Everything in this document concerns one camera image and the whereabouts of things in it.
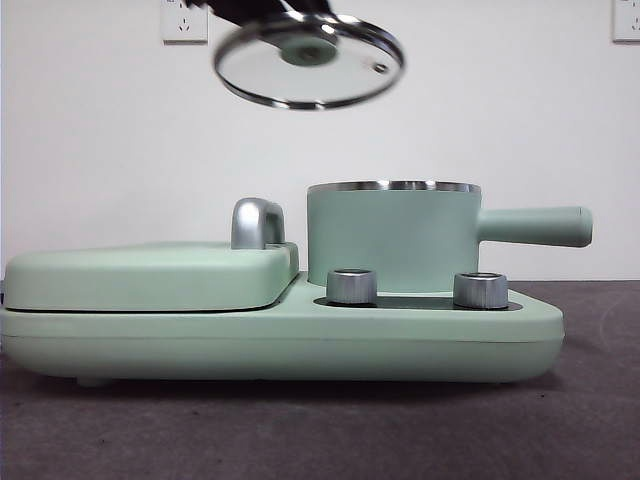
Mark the glass pot lid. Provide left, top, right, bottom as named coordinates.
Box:
left=212, top=12, right=407, bottom=110

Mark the mint green cooker base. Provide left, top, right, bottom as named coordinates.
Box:
left=0, top=272, right=566, bottom=389

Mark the mint green pot with handle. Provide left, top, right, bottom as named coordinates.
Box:
left=305, top=179, right=595, bottom=296

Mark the white wall socket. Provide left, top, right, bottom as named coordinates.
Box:
left=612, top=0, right=640, bottom=44
left=160, top=0, right=209, bottom=45

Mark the silver control knob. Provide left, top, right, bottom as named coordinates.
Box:
left=453, top=272, right=510, bottom=309
left=325, top=268, right=380, bottom=306

